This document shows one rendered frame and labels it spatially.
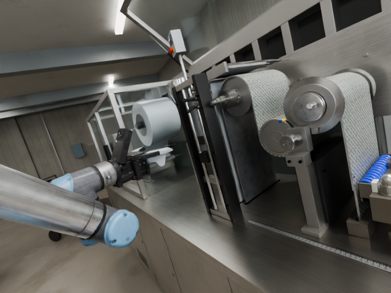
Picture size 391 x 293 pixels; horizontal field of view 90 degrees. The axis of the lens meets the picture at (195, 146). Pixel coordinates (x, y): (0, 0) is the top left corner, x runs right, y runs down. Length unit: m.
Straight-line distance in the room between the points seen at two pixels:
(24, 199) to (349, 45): 0.97
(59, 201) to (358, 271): 0.61
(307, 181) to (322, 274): 0.21
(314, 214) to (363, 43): 0.57
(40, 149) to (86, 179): 8.66
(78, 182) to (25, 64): 4.30
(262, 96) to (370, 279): 0.54
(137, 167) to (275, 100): 0.54
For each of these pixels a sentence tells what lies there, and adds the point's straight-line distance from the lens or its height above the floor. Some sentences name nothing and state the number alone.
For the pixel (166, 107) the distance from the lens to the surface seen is 1.40.
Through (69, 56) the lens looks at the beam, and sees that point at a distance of 4.77.
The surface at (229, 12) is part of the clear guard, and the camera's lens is 1.14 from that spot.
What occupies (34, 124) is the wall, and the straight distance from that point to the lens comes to 9.30.
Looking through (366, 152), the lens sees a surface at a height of 1.08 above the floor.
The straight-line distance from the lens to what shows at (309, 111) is 0.59.
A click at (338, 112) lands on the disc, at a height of 1.22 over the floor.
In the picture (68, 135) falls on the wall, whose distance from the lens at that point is 9.09.
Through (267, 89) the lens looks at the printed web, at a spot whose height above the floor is 1.33.
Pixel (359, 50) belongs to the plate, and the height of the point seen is 1.37.
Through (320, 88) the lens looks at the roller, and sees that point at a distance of 0.58.
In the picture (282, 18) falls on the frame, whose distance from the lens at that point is 1.03.
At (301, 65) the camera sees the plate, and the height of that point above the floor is 1.39.
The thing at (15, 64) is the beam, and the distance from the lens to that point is 4.83.
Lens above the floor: 1.30
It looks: 8 degrees down
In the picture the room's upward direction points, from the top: 16 degrees counter-clockwise
